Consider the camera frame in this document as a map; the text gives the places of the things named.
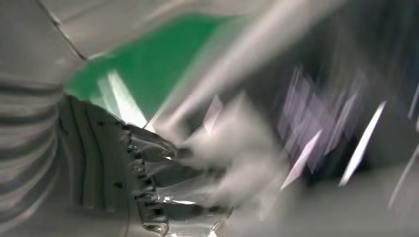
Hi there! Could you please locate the green conveyor belt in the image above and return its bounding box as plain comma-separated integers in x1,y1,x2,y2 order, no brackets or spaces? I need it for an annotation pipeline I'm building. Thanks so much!
64,13,250,130

